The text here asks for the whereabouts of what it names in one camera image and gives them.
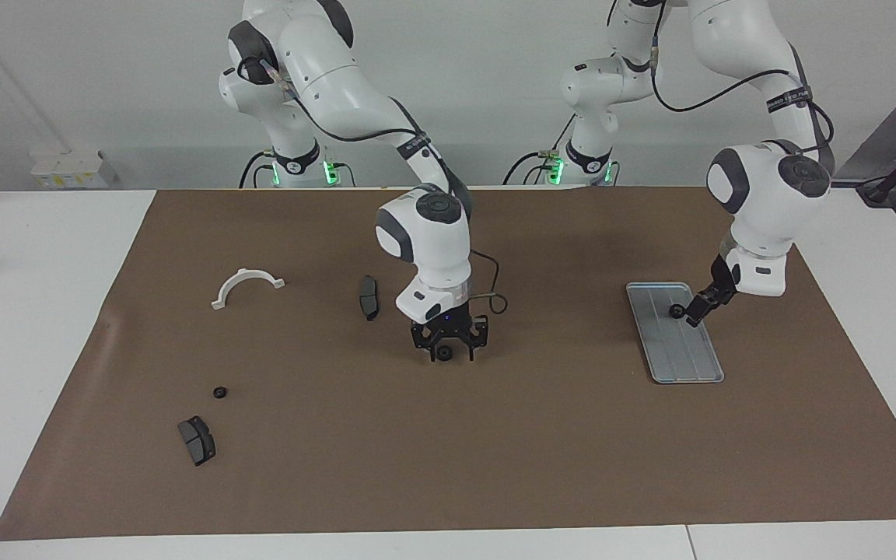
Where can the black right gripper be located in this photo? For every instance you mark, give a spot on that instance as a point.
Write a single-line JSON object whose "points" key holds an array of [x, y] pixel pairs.
{"points": [[448, 320]]}

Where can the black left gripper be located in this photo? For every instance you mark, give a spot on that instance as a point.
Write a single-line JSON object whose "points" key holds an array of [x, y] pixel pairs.
{"points": [[724, 276]]}

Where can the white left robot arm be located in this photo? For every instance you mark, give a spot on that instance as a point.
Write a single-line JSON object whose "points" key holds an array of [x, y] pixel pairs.
{"points": [[767, 202]]}

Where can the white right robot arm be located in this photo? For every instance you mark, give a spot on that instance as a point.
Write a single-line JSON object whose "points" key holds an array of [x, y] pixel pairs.
{"points": [[339, 85]]}

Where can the silver metal tray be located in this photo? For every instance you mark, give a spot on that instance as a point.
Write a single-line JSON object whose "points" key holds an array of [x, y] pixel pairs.
{"points": [[681, 350]]}

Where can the long dark grey brake pad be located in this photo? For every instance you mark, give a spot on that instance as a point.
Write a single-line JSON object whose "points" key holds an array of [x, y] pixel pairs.
{"points": [[369, 299]]}

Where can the brown table mat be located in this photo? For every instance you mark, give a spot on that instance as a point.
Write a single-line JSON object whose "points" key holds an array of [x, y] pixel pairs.
{"points": [[495, 451]]}

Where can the short dark grey brake pad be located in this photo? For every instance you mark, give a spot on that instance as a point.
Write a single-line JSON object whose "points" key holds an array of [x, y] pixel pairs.
{"points": [[197, 442]]}

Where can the white curved plastic bracket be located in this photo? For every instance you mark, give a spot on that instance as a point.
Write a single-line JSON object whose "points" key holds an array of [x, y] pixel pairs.
{"points": [[250, 273]]}

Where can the white wall socket box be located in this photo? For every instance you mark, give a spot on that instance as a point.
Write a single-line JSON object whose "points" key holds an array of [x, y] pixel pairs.
{"points": [[67, 171]]}

